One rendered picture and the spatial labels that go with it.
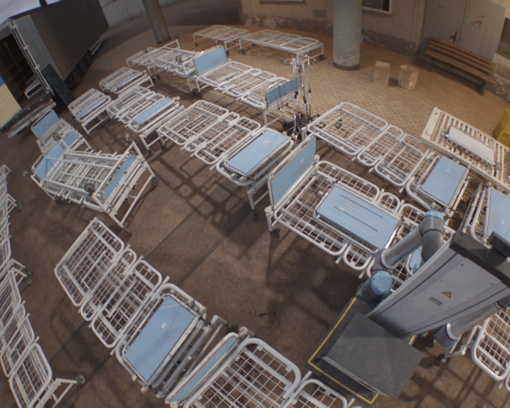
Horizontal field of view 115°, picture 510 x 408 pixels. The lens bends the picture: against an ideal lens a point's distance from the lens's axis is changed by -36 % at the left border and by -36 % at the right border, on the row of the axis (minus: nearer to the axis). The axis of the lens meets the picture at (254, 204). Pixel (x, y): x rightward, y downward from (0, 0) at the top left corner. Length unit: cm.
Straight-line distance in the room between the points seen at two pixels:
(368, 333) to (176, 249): 224
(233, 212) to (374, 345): 217
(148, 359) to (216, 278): 113
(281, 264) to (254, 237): 44
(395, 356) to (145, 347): 182
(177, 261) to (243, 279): 81
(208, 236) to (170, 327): 127
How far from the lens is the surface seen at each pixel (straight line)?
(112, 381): 315
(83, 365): 345
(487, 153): 362
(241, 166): 270
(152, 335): 221
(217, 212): 311
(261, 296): 257
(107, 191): 318
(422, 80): 638
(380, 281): 179
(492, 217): 306
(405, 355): 176
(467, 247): 94
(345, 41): 569
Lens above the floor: 246
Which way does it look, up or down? 53 degrees down
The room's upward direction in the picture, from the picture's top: 15 degrees counter-clockwise
